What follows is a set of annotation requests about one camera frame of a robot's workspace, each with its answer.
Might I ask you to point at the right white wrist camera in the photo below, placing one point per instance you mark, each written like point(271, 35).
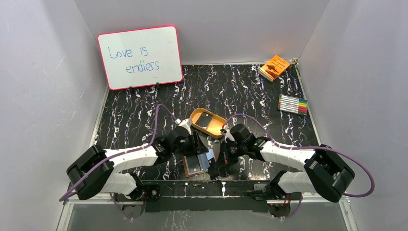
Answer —
point(228, 137)

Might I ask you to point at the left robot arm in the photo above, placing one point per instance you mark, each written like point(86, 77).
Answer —
point(100, 170)

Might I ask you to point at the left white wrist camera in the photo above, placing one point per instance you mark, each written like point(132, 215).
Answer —
point(186, 123)

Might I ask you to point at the orange oval tray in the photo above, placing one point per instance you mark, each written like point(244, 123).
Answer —
point(214, 127)

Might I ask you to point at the brown leather card holder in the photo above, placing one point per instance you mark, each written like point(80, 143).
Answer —
point(203, 161)

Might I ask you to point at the coloured marker pen set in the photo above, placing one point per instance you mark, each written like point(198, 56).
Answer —
point(293, 105)

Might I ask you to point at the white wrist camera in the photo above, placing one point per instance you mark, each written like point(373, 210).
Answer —
point(228, 137)
point(186, 123)

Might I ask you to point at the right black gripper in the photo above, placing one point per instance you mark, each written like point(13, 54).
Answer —
point(224, 159)

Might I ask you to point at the orange book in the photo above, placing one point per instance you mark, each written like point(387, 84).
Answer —
point(272, 69)

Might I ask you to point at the black credit card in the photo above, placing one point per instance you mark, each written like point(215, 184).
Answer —
point(212, 164)
point(193, 166)
point(204, 120)

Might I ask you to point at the pink framed whiteboard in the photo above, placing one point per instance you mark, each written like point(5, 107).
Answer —
point(141, 57)

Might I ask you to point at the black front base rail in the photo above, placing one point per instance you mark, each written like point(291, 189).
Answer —
point(204, 195)

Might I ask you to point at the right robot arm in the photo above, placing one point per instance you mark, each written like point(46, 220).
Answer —
point(320, 170)

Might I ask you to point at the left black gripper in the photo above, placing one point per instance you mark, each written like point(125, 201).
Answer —
point(197, 142)

